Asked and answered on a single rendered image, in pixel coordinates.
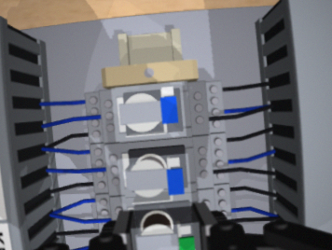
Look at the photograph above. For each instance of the grey relay panel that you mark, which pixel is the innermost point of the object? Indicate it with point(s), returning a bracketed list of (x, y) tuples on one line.
[(284, 58)]

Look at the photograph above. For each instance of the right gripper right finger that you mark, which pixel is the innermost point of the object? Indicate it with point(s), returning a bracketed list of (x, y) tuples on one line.
[(277, 235)]

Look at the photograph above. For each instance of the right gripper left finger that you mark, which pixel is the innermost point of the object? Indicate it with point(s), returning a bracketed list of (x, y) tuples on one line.
[(118, 236)]

